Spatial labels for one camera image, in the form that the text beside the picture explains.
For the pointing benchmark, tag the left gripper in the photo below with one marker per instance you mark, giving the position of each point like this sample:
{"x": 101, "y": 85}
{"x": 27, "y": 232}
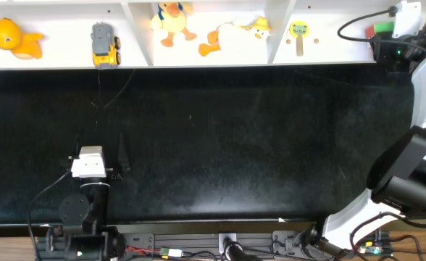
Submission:
{"x": 113, "y": 174}

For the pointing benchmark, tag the grey and yellow toy truck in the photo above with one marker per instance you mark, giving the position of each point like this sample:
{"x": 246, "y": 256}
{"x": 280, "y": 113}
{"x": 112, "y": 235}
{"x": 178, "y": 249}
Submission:
{"x": 104, "y": 43}

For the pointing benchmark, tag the yellow rubber duck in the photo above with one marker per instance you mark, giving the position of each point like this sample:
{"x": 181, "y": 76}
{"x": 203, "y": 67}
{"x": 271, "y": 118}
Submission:
{"x": 10, "y": 36}

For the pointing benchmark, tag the yellow rattle drum toy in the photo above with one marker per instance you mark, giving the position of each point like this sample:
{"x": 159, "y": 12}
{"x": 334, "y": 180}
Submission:
{"x": 299, "y": 30}

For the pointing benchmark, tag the many-coloured puzzle cube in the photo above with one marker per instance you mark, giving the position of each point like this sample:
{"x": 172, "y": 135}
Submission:
{"x": 383, "y": 28}

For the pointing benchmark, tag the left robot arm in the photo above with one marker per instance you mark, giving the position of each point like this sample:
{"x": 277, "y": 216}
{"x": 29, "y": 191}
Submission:
{"x": 97, "y": 203}

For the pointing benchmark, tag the white shelf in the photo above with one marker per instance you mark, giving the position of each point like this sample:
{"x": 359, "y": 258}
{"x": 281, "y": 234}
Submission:
{"x": 71, "y": 40}

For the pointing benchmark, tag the yellow plush duck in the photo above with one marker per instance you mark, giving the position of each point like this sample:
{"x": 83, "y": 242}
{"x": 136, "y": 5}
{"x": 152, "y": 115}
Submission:
{"x": 174, "y": 21}

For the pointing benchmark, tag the white plush duck with hat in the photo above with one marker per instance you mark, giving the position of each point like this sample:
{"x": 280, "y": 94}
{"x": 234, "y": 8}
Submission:
{"x": 238, "y": 38}

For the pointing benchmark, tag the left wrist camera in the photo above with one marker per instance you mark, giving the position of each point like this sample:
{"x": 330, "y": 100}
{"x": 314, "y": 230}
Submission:
{"x": 89, "y": 163}

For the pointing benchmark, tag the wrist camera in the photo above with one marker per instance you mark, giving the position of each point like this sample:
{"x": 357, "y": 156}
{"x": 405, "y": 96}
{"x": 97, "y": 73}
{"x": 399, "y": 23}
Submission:
{"x": 89, "y": 163}
{"x": 408, "y": 18}

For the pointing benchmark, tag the mounting rail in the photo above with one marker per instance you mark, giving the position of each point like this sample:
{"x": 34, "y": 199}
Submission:
{"x": 198, "y": 241}

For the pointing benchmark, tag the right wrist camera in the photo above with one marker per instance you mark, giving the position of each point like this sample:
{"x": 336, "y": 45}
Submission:
{"x": 408, "y": 18}

